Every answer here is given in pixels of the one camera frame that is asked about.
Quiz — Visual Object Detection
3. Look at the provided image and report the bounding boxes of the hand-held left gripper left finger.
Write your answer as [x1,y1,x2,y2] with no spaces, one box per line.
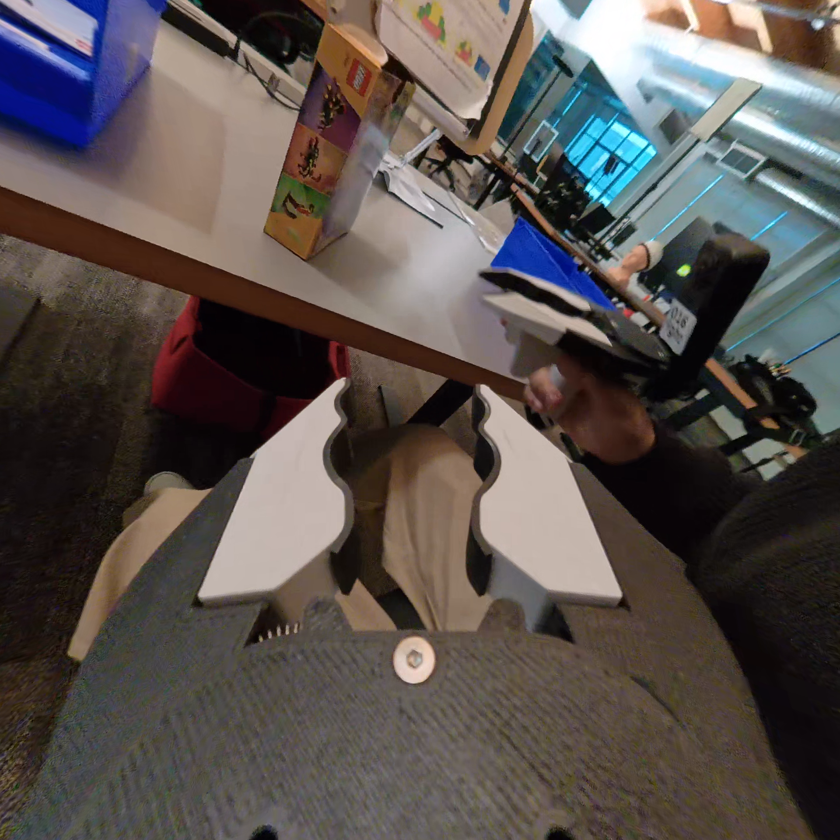
[197,378,358,611]

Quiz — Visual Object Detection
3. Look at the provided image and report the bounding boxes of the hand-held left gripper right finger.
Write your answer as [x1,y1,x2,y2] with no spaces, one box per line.
[469,384,624,632]

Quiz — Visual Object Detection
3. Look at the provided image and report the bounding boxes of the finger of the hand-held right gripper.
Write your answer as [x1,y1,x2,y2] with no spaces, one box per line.
[481,290,614,347]
[479,268,616,315]

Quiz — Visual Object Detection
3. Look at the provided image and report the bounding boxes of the yellow cardboard toy box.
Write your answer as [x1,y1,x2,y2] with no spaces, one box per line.
[264,23,417,261]

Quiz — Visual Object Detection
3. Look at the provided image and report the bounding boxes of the person's right forearm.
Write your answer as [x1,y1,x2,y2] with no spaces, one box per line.
[577,420,765,568]

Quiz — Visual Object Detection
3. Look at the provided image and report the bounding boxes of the person's right hand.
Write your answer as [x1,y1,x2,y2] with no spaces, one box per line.
[524,356,658,460]

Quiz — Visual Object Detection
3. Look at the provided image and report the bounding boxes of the blue plastic bin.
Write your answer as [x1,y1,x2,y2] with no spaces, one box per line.
[0,0,168,148]
[491,217,619,312]

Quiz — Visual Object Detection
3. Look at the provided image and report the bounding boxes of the red fabric bin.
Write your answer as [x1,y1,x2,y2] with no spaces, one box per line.
[151,295,352,437]

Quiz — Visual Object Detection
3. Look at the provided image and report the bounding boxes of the open light blue booklet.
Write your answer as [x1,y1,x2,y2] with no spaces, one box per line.
[377,164,447,229]

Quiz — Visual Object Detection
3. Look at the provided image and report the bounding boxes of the task sheet on stand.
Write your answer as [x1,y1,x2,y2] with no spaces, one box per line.
[371,0,536,172]

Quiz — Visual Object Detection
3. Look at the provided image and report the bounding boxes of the silver ventilation duct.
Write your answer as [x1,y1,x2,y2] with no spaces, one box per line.
[637,33,840,227]

